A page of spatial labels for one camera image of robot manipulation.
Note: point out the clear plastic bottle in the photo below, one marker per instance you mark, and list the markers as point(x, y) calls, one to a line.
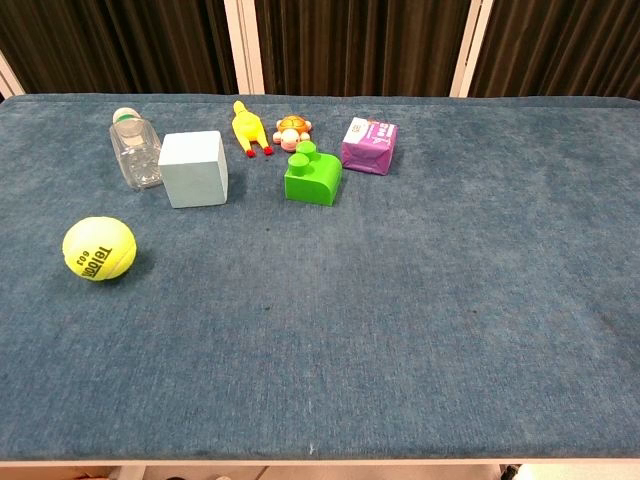
point(135, 150)

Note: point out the yellow tennis ball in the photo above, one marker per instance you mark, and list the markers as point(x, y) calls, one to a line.
point(99, 248)

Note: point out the purple drink carton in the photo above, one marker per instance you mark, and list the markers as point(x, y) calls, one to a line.
point(369, 146)

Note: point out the white partition frame post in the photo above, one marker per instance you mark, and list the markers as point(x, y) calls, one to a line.
point(10, 80)
point(245, 47)
point(470, 50)

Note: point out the yellow rubber chicken toy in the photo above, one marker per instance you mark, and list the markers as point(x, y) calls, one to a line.
point(248, 127)

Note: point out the dark pleated curtain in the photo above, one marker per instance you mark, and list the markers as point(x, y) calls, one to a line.
point(360, 45)

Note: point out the orange turtle toy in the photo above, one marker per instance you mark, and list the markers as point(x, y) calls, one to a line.
point(292, 131)

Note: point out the pale blue foam cube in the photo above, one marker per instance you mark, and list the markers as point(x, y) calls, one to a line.
point(195, 170)

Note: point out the blue table cloth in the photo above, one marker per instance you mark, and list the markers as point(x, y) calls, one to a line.
point(350, 310)

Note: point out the green plastic building block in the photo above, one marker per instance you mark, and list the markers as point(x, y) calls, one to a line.
point(312, 177)

